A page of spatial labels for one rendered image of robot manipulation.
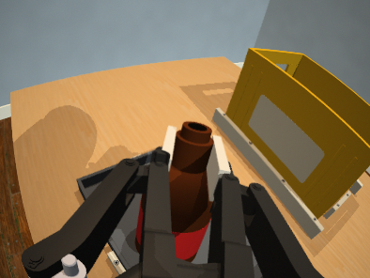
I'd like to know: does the brown bottle with red label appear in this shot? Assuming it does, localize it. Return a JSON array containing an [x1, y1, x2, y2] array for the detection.
[[135, 121, 214, 262]]

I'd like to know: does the grey metal tray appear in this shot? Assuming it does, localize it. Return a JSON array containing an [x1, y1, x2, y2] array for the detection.
[[76, 150, 263, 278]]

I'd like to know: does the yellow divided crate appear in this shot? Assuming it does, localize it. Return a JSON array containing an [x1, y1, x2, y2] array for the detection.
[[225, 48, 370, 219]]

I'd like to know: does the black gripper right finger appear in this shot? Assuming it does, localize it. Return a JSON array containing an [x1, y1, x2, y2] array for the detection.
[[207, 135, 324, 278]]

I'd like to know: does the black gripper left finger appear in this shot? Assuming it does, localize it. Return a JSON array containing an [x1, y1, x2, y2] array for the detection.
[[22, 126, 177, 278]]

